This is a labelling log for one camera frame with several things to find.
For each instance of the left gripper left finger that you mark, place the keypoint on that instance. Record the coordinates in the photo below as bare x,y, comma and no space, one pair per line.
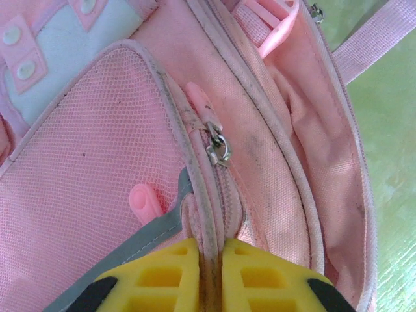
156,279

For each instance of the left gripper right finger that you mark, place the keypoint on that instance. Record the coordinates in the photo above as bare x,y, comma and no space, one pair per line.
269,279

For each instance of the pink school backpack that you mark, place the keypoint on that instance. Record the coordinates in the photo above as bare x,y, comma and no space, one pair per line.
130,130

